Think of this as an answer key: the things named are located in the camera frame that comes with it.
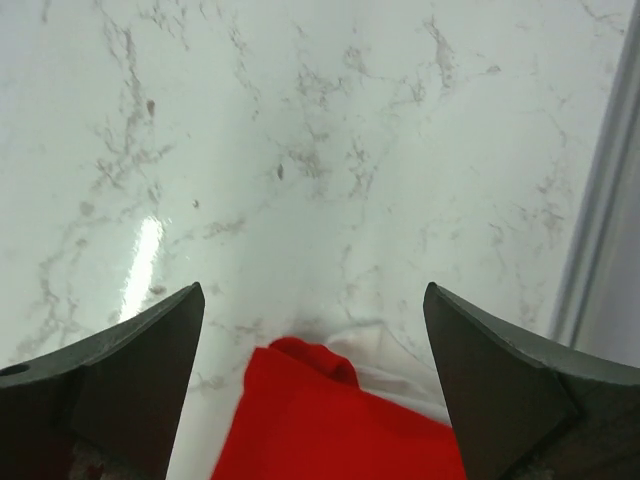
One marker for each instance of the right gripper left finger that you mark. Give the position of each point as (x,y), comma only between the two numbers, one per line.
(107,406)

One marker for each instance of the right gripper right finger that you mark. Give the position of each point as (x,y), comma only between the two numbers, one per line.
(525,407)

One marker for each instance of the bright red t shirt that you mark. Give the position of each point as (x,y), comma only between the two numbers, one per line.
(302,415)

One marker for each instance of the folded white t shirt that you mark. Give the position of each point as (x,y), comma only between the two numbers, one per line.
(385,368)

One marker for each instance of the aluminium side rail right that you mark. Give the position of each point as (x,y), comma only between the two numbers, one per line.
(597,311)

